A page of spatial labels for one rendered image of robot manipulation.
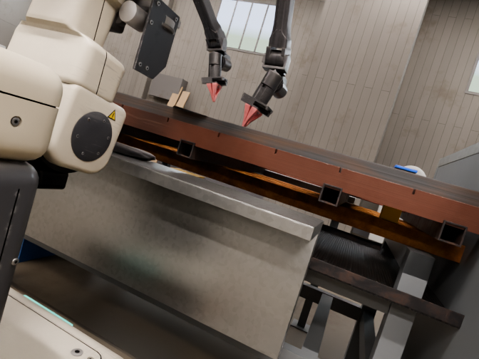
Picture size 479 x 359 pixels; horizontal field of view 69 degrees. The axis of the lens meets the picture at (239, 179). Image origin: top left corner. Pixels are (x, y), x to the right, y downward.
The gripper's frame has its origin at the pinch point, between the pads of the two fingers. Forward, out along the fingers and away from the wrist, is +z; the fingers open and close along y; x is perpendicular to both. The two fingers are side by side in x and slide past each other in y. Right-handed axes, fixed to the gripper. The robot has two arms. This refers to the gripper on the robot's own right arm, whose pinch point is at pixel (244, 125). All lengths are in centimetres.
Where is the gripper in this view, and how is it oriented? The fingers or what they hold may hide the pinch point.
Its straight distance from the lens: 117.7
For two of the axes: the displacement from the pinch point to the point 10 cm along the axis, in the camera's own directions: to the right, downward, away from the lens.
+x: -3.4, -0.9, -9.4
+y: -7.8, -5.3, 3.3
